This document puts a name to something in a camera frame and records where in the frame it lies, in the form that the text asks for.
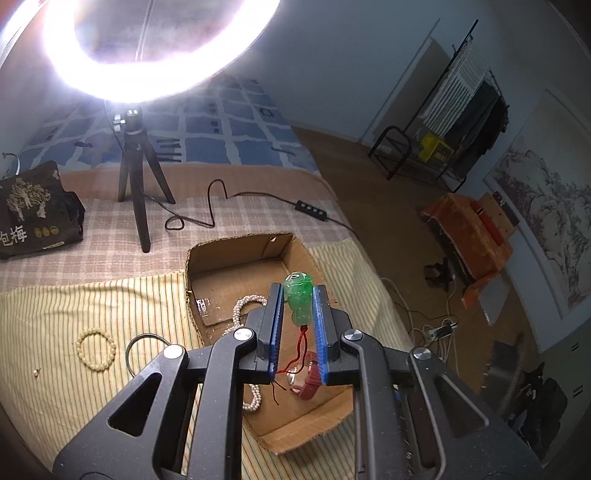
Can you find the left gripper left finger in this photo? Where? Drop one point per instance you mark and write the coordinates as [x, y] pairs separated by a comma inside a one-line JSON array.
[[259, 364]]

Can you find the brown cardboard box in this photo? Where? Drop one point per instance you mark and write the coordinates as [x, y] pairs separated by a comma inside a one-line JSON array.
[[220, 272]]

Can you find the landscape painting scroll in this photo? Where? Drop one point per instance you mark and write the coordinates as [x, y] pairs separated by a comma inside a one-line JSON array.
[[544, 174]]

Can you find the blue patterned quilt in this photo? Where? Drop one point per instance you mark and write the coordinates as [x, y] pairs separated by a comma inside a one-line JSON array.
[[228, 121]]

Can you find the black tripod stand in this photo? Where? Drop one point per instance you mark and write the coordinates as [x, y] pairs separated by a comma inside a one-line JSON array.
[[137, 148]]

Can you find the orange cardboard box on floor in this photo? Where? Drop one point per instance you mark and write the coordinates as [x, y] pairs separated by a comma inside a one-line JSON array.
[[478, 231]]

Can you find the white ring light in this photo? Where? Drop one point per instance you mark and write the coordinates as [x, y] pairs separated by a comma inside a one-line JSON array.
[[130, 52]]

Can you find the pink checked bed sheet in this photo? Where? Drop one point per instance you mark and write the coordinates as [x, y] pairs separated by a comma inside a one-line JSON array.
[[211, 202]]

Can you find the black clothes rack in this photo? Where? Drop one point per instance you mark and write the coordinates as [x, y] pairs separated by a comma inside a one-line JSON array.
[[457, 120]]

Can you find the black printed gift bag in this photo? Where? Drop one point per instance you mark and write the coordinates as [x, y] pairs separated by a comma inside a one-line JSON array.
[[37, 213]]

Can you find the yellow striped cloth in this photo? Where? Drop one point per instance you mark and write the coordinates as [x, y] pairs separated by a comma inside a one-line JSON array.
[[77, 335]]

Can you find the red band wristwatch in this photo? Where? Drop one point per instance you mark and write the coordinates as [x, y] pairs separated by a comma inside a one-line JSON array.
[[304, 381]]

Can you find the white power strip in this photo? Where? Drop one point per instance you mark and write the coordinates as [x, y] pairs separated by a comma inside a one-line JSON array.
[[441, 332]]

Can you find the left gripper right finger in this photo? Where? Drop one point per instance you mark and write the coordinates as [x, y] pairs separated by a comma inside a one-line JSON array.
[[335, 365]]

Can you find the black ring bangle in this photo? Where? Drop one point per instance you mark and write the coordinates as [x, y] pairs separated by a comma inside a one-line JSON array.
[[137, 351]]

